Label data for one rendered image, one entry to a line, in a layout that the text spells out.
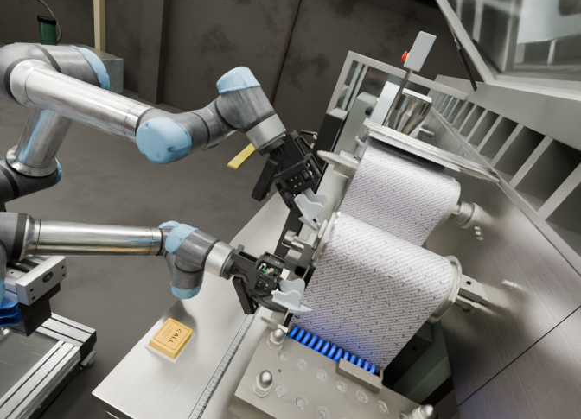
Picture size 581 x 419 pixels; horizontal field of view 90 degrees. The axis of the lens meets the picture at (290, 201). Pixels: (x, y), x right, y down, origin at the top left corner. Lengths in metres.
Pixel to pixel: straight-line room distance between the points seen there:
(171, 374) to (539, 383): 0.66
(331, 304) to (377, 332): 0.11
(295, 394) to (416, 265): 0.34
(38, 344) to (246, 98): 1.41
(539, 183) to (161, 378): 0.92
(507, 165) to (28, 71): 1.09
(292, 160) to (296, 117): 4.01
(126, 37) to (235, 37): 1.72
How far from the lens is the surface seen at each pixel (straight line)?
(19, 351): 1.71
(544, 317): 0.58
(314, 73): 4.48
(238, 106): 0.59
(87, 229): 0.78
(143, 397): 0.76
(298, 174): 0.58
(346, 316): 0.68
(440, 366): 0.79
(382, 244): 0.60
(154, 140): 0.52
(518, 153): 0.95
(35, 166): 1.12
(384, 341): 0.72
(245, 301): 0.73
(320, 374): 0.71
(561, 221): 0.69
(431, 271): 0.63
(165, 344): 0.79
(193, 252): 0.69
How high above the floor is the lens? 1.60
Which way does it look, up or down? 29 degrees down
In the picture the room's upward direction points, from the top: 20 degrees clockwise
